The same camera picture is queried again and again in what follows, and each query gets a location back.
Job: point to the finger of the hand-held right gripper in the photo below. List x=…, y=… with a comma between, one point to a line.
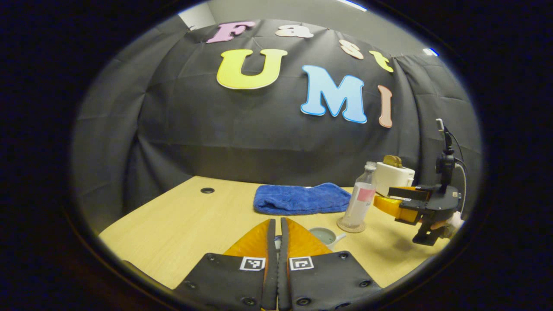
x=389, y=206
x=408, y=193

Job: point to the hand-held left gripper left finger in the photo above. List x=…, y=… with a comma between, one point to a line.
x=270, y=268

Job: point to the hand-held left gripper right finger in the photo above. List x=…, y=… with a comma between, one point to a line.
x=283, y=268

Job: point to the clear plastic water bottle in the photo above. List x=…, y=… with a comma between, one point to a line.
x=358, y=203

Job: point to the round cork coaster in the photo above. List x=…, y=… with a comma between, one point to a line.
x=352, y=229

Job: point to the white ceramic teacup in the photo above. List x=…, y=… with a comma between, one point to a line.
x=322, y=236

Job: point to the white toaster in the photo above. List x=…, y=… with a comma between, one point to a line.
x=395, y=179

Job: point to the brown toast slices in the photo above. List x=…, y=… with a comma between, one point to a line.
x=392, y=160

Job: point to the blue towel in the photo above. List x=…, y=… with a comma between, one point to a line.
x=298, y=199

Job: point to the black desk grommet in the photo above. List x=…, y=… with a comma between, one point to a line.
x=207, y=190

